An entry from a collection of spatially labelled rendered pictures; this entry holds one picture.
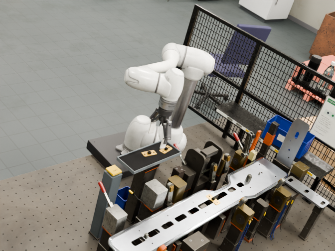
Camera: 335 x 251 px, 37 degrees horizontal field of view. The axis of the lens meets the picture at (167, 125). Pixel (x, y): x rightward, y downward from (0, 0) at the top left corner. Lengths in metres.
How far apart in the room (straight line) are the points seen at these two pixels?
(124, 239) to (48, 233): 0.53
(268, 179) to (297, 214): 0.46
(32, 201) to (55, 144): 1.69
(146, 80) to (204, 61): 0.64
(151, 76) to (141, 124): 0.83
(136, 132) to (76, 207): 0.63
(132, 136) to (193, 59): 0.67
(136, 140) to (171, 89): 0.89
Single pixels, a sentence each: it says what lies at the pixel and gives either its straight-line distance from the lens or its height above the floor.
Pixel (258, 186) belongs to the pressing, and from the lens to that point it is 3.05.
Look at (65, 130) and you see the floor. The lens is 4.78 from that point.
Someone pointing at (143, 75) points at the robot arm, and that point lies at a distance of 2.40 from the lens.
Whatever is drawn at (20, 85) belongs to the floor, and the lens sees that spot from 5.38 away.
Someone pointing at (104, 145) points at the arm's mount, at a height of 0.77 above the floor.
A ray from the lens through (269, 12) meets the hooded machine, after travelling 9.30.
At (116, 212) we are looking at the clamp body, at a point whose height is 1.06.
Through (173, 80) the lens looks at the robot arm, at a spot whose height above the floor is 1.65.
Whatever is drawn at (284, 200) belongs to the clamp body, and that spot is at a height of 1.01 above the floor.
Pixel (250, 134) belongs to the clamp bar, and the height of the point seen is 1.21.
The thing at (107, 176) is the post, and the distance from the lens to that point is 2.52.
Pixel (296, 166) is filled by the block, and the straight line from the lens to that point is 3.27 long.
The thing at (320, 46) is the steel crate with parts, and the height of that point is 0.30.
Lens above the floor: 2.70
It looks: 31 degrees down
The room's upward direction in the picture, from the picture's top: 17 degrees clockwise
